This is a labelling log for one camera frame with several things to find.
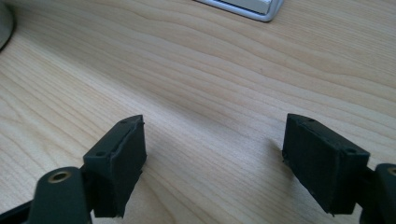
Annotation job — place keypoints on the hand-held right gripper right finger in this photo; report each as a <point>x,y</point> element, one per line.
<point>323,161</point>

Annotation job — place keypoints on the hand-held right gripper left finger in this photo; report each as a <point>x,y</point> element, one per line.
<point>120,161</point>

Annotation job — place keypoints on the silver white flat device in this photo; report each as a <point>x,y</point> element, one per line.
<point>246,7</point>

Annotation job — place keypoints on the grey round object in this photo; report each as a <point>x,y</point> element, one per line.
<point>4,23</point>

